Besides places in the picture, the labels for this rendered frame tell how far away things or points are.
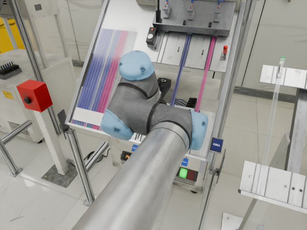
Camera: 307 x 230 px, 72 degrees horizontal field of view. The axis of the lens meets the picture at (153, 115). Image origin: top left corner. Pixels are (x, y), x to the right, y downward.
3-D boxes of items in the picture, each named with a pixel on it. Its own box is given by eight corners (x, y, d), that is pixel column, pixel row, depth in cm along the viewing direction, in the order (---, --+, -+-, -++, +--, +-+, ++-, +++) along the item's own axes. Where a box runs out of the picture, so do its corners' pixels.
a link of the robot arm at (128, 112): (139, 138, 39) (158, 89, 43) (90, 123, 43) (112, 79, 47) (149, 149, 46) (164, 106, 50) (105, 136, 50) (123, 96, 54)
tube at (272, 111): (279, 58, 79) (280, 56, 78) (283, 58, 79) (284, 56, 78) (255, 193, 71) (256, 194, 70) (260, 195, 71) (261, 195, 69)
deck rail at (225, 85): (210, 162, 88) (211, 163, 82) (206, 161, 88) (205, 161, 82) (244, 11, 97) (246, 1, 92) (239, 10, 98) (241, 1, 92)
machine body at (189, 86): (201, 199, 148) (216, 132, 112) (113, 171, 168) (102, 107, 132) (213, 140, 197) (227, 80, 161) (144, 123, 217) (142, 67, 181)
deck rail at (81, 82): (75, 126, 107) (67, 124, 101) (72, 125, 108) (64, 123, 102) (114, 2, 117) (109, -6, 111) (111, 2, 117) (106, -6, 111)
